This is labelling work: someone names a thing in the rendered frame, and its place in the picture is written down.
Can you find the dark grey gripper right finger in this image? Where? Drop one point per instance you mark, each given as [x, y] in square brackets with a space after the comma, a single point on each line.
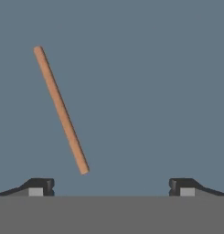
[183, 183]

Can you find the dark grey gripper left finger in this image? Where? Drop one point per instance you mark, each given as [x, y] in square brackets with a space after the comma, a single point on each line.
[40, 184]

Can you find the orange-brown straw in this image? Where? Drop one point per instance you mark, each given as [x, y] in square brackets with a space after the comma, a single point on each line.
[61, 109]

